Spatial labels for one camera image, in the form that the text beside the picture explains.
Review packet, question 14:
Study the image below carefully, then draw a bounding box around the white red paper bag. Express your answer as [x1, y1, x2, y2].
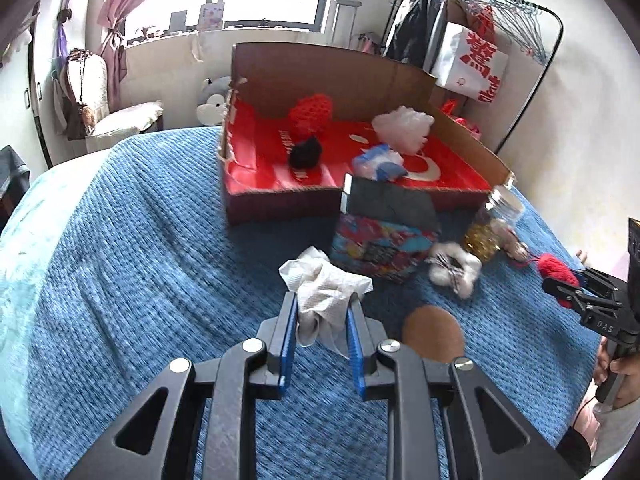
[432, 23, 509, 104]

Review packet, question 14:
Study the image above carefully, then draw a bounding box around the red knitted heart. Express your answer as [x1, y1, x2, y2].
[537, 254, 580, 287]

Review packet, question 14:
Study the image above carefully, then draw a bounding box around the glass jar with white lid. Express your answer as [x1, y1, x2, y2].
[462, 185, 525, 263]

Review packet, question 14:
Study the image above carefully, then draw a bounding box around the white mesh bath sponge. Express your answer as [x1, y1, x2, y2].
[371, 105, 435, 155]

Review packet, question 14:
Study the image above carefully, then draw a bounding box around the black hanging jacket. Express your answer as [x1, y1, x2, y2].
[383, 0, 444, 72]

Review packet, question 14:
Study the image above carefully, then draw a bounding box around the grey white plush toy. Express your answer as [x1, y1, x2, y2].
[196, 76, 231, 126]

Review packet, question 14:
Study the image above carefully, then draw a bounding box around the white cushioned chair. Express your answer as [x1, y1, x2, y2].
[53, 49, 164, 153]

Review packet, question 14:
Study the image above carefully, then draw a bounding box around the pink plastic bag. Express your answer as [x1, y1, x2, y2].
[440, 99, 482, 140]

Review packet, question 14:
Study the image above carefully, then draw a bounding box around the blue white tissue pack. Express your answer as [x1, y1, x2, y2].
[352, 144, 408, 182]

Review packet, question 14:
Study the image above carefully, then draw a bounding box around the cream knitted scrunchie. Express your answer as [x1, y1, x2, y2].
[490, 219, 529, 263]

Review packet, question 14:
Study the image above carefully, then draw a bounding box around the tan round powder puff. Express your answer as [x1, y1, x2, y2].
[401, 304, 465, 363]

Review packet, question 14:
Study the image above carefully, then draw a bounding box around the white cloth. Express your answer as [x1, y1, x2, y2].
[279, 247, 373, 358]

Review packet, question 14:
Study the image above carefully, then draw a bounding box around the black colourful small box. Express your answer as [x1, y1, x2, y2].
[330, 174, 440, 283]

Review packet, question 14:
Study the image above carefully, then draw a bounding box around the person's right hand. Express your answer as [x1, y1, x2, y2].
[593, 337, 640, 408]

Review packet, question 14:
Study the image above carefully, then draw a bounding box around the red cardboard box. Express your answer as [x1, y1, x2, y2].
[219, 42, 514, 223]

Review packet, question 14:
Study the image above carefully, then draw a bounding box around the red net sponge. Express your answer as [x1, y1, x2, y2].
[288, 93, 333, 136]

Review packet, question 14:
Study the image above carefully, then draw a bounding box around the black pompom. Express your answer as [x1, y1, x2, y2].
[288, 136, 322, 170]

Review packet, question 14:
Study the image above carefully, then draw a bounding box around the blue knitted blanket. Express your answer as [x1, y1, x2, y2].
[1, 128, 599, 479]

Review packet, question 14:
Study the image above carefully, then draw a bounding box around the black clothes rack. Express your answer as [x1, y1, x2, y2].
[382, 0, 564, 153]

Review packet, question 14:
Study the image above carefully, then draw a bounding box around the pink curtain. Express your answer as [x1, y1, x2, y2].
[98, 0, 145, 110]

